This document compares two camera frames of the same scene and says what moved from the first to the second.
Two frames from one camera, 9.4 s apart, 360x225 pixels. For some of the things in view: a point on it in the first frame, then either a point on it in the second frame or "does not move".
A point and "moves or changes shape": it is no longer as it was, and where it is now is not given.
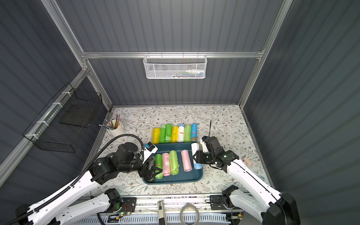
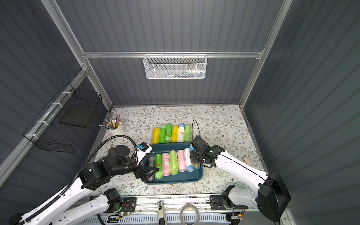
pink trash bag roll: [166, 161] does not move
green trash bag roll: [159, 164] does not move
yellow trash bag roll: [155, 135] does not move
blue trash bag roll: [194, 132] → [197, 166]
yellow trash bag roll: [174, 137] does not move
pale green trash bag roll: [174, 162] does not move
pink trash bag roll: [187, 163] moves or changes shape
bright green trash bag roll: [161, 139] does not move
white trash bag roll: [195, 147] moves or changes shape
